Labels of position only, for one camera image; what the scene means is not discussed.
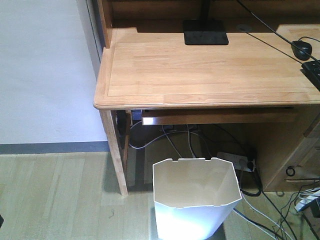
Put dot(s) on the black monitor stand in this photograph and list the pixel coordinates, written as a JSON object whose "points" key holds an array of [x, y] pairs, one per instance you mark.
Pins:
{"points": [[204, 31]]}

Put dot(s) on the black computer mouse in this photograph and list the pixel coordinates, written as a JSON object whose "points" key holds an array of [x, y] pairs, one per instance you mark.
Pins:
{"points": [[301, 50]]}

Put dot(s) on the black keyboard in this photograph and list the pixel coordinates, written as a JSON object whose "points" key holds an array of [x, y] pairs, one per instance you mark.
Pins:
{"points": [[311, 70]]}

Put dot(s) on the white plastic trash bin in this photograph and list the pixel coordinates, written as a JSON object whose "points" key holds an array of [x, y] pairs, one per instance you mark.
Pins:
{"points": [[193, 196]]}

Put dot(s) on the white power strip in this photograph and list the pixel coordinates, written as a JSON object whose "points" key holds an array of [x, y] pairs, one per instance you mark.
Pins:
{"points": [[239, 162]]}

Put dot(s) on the wooden desk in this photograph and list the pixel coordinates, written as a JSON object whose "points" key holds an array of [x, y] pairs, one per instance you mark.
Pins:
{"points": [[254, 82]]}

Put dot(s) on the wooden drawer cabinet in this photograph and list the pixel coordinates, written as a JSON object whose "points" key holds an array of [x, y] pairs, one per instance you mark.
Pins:
{"points": [[290, 156]]}

